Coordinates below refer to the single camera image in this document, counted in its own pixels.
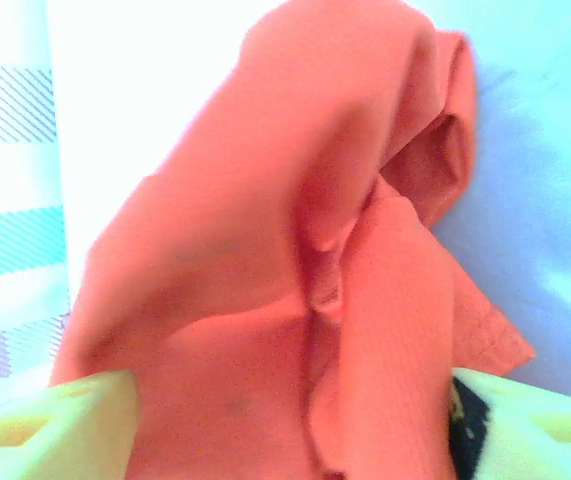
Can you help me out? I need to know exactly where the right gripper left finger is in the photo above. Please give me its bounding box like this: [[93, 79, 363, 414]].
[[0, 370, 140, 480]]

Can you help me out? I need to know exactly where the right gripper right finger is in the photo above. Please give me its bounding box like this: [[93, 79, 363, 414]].
[[446, 367, 571, 480]]

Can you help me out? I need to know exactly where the orange mesh t-shirt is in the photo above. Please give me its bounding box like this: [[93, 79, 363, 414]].
[[47, 0, 537, 480]]

